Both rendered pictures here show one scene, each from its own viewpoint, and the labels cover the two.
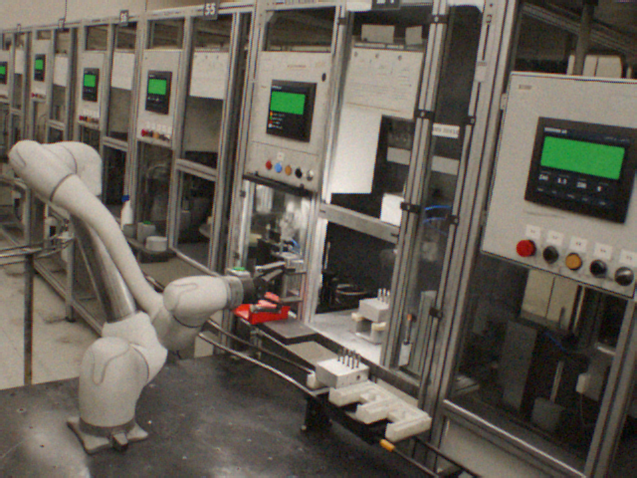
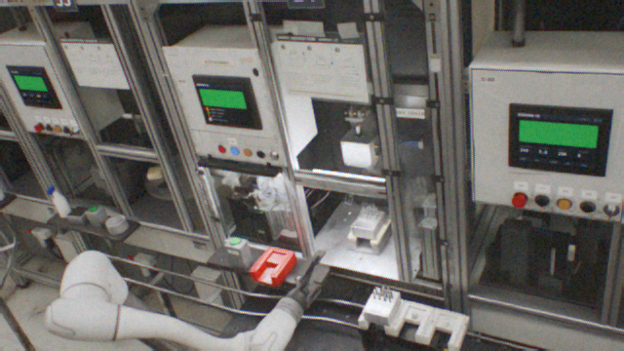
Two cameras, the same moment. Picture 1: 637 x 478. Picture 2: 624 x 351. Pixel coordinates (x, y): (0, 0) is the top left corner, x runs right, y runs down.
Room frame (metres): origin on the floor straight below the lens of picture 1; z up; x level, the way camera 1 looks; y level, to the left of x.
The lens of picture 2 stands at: (0.30, 0.42, 2.47)
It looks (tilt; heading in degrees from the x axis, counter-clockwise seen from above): 32 degrees down; 345
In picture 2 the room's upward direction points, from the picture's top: 12 degrees counter-clockwise
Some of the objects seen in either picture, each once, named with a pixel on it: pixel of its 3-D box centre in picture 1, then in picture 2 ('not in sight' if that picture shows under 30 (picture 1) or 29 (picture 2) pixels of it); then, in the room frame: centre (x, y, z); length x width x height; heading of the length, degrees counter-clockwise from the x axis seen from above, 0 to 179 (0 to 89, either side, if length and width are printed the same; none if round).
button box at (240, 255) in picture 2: (238, 285); (240, 251); (2.22, 0.27, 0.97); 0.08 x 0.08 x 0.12; 41
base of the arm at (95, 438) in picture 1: (109, 425); not in sight; (1.56, 0.52, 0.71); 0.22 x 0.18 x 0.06; 41
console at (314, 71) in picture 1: (312, 119); (241, 94); (2.31, 0.08, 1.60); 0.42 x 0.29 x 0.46; 41
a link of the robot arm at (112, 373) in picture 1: (109, 376); not in sight; (1.58, 0.53, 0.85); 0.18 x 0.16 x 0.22; 173
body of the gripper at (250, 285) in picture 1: (250, 290); (299, 295); (1.69, 0.17, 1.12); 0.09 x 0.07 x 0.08; 131
